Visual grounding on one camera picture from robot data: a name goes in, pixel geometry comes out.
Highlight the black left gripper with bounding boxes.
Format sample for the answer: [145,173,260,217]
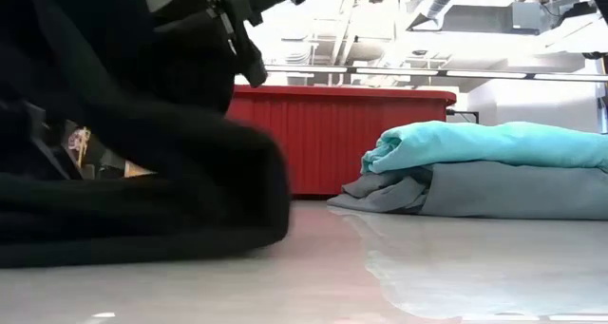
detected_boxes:
[142,0,269,89]

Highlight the black garment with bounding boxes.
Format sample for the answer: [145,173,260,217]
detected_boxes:
[0,0,293,269]

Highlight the turquoise shorts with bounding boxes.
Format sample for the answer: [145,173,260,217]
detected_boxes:
[360,120,608,175]

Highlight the grey-green garment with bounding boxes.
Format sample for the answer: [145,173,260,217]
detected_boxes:
[326,161,608,221]

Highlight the red plastic laundry bin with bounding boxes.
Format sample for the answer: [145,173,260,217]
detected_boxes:
[225,85,458,198]

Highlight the yellow hanging strap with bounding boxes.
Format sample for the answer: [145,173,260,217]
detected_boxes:
[74,126,92,169]

